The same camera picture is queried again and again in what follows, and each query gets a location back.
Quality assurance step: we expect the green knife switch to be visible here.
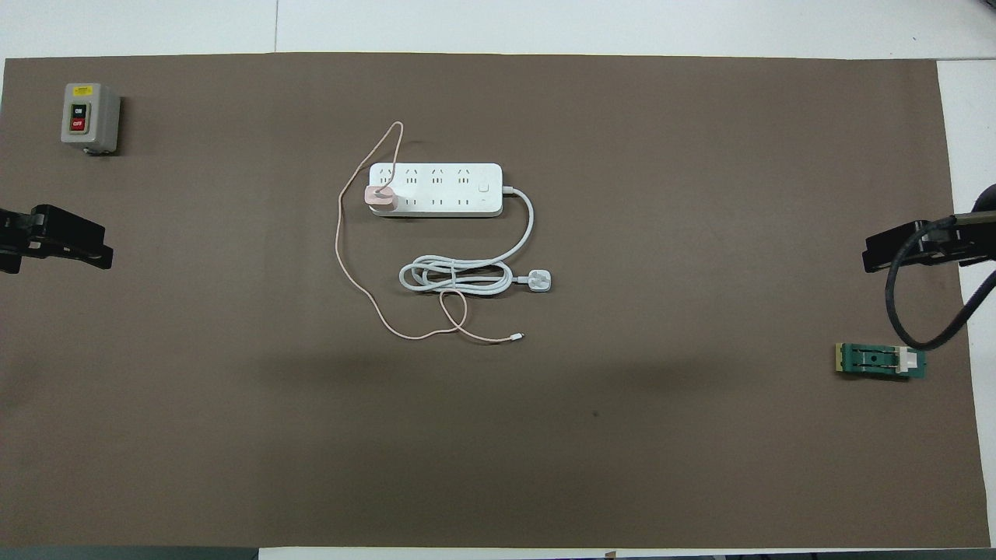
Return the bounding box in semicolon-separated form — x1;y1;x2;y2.
834;341;929;383

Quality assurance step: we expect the white power cord with plug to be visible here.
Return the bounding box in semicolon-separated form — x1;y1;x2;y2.
398;185;554;298

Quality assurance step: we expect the grey on-off switch box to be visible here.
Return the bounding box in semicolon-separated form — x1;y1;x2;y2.
60;82;123;157

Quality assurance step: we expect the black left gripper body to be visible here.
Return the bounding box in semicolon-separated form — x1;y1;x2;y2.
0;203;110;254

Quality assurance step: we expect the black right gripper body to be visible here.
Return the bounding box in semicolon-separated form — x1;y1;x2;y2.
895;215;996;263

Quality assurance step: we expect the white power strip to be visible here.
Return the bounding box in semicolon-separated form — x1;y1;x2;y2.
369;162;504;219

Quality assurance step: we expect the brown table mat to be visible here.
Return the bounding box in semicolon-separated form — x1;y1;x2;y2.
0;52;991;550

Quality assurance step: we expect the pink charging cable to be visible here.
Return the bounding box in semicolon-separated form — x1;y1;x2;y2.
335;121;526;345

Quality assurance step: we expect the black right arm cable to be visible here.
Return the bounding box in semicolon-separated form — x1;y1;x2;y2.
886;217;996;352

